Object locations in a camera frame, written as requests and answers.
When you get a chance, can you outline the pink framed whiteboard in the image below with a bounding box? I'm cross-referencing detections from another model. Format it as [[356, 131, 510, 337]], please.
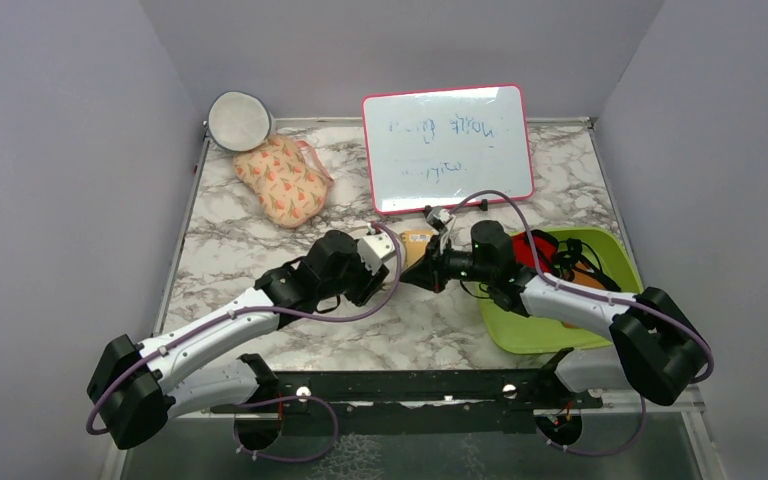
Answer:
[[362, 84, 536, 214]]

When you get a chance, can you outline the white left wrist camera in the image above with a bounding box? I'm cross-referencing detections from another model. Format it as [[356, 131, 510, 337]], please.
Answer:
[[356, 233, 397, 274]]

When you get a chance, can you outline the red and black bra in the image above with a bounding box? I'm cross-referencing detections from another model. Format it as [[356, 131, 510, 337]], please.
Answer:
[[512, 230, 621, 292]]

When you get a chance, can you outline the purple cable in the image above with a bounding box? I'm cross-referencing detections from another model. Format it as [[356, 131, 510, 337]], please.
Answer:
[[85, 221, 404, 437], [448, 190, 716, 384]]

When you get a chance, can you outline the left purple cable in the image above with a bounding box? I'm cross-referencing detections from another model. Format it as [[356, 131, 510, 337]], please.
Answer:
[[85, 221, 404, 437]]

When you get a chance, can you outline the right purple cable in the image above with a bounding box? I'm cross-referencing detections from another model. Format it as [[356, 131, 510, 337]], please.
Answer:
[[448, 190, 716, 384]]

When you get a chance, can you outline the black mounting rail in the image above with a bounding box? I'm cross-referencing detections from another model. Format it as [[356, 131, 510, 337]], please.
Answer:
[[211, 368, 602, 436]]

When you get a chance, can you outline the peach floral bra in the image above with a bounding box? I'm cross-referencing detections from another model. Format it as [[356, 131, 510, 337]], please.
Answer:
[[232, 134, 334, 229]]

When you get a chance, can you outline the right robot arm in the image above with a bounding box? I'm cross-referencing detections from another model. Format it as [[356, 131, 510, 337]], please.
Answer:
[[400, 220, 712, 407]]

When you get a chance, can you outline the grey rimmed mesh laundry bag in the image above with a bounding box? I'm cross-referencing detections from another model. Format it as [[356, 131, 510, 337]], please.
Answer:
[[206, 91, 275, 153]]

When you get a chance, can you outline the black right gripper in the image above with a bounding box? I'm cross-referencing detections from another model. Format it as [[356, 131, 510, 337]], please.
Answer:
[[399, 233, 494, 295]]

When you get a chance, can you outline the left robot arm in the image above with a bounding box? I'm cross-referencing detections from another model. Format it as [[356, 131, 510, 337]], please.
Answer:
[[85, 222, 404, 450]]

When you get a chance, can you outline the green plastic tray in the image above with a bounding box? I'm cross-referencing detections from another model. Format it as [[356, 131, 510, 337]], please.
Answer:
[[471, 227, 642, 354]]

